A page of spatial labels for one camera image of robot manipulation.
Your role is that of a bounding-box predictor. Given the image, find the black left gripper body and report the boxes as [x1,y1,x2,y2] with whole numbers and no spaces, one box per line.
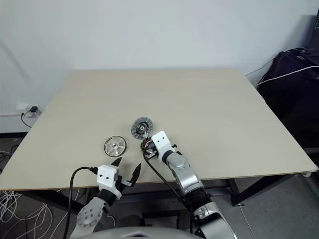
[117,175,132,193]

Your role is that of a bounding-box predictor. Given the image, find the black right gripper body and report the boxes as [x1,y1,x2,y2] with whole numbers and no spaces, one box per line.
[147,145,159,160]

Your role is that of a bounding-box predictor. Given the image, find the round silver motor lid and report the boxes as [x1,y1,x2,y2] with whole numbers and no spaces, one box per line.
[131,116,155,141]

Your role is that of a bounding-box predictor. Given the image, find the motor housing with copper windings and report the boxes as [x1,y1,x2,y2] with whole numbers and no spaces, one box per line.
[139,137,157,159]

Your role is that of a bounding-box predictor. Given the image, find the dark rounded shape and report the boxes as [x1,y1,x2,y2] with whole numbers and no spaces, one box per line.
[117,214,146,228]

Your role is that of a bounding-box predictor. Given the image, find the silver robot torso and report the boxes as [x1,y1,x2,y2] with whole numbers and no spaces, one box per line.
[91,219,191,239]

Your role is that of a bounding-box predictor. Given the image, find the black bag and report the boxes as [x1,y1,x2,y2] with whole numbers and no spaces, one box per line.
[256,51,319,148]

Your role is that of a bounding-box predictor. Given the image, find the white table foot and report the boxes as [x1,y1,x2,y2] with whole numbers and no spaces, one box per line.
[302,169,319,178]

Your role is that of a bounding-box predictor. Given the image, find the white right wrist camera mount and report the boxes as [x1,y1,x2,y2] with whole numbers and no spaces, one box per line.
[151,130,175,162]

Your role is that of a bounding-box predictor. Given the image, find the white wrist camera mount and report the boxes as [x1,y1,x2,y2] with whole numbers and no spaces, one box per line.
[151,130,175,162]
[96,164,123,200]

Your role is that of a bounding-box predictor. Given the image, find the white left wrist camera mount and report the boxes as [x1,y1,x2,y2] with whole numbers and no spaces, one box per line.
[96,164,123,200]

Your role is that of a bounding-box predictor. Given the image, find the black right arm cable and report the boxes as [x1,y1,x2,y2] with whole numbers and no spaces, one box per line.
[142,152,197,235]

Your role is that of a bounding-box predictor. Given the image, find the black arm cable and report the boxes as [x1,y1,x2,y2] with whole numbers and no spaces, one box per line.
[142,152,197,235]
[63,166,99,236]

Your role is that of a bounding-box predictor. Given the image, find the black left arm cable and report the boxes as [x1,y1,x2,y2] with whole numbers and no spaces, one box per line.
[63,166,99,236]

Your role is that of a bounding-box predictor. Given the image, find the black metal table frame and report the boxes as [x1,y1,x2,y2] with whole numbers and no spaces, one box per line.
[22,171,312,207]

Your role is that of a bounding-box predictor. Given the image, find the black adapter cable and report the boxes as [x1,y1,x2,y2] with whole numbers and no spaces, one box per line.
[20,111,33,128]

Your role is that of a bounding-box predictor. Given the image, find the white wall socket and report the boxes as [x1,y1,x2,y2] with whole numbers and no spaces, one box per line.
[16,103,42,118]

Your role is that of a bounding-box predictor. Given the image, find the white floor cables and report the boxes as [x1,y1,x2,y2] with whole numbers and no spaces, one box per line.
[0,190,73,239]

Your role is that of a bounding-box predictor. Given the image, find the white cable over bag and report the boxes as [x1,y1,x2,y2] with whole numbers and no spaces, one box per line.
[256,65,319,87]

